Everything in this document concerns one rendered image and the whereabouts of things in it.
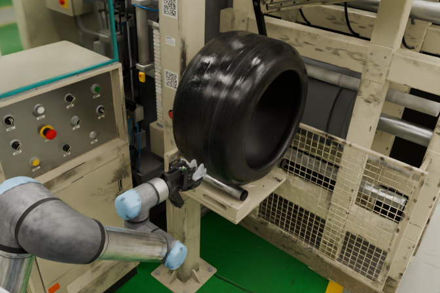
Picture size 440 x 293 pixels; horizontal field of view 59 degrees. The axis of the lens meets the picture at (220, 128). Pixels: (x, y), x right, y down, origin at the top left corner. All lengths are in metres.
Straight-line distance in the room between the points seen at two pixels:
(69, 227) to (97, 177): 0.94
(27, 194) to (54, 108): 0.72
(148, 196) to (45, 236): 0.40
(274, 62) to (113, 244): 0.74
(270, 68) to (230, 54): 0.14
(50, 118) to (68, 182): 0.28
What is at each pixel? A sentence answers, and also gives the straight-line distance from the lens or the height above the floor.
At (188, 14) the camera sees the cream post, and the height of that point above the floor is 1.49.
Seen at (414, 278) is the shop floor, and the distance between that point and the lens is 2.68.
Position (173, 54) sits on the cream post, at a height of 1.33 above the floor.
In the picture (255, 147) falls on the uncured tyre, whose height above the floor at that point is 0.93.
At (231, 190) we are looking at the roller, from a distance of 1.49.
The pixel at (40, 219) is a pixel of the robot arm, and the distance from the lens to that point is 0.85.
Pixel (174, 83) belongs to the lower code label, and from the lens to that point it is 1.58.
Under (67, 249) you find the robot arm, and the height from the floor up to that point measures 1.26.
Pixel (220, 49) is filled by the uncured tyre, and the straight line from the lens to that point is 1.33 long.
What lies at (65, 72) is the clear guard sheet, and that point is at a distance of 1.54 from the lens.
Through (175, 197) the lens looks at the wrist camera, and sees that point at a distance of 1.28.
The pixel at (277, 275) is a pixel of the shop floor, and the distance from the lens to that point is 2.42.
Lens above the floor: 1.87
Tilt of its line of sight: 31 degrees down
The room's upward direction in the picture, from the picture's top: 3 degrees clockwise
